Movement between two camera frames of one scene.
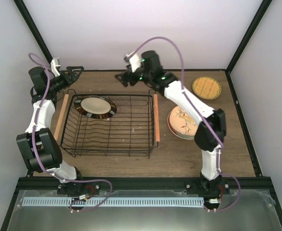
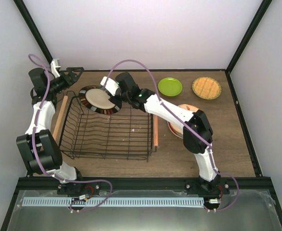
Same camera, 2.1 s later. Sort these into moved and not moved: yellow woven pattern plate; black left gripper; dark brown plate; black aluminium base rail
Moved: dark brown plate
Not moved: yellow woven pattern plate; black left gripper; black aluminium base rail
